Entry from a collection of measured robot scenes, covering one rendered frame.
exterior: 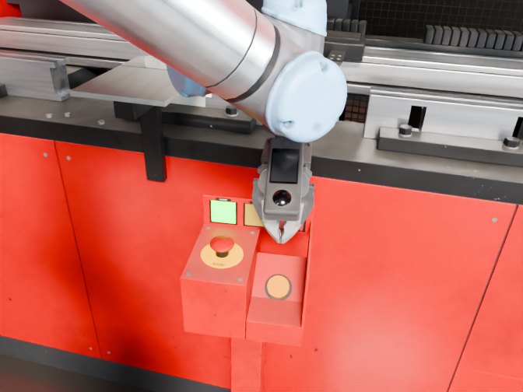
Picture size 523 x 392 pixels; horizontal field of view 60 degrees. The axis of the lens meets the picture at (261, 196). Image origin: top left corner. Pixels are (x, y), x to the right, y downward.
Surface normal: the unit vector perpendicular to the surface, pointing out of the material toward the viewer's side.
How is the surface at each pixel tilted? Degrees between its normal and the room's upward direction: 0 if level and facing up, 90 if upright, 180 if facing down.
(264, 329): 90
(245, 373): 90
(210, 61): 112
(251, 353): 90
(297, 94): 90
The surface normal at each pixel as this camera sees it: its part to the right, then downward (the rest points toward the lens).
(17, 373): 0.03, -0.86
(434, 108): -0.23, 0.49
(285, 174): -0.07, -0.46
